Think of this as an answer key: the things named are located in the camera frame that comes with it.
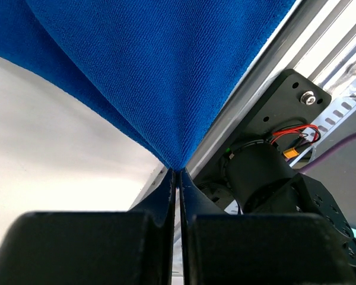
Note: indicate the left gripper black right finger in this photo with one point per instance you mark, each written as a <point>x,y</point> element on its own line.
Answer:
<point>297,236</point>

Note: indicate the slotted cable duct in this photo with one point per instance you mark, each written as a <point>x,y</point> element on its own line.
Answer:
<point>331,118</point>

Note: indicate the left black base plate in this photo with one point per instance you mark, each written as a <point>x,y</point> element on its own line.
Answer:
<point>289,105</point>

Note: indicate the aluminium mounting rail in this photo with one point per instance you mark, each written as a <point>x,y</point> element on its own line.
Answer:
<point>311,39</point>

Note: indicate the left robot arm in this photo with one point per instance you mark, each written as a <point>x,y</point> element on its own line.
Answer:
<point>254,173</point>

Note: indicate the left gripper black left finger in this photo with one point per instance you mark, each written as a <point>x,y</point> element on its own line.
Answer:
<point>131,247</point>

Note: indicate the blue towel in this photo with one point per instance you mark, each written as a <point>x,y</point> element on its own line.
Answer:
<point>159,71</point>

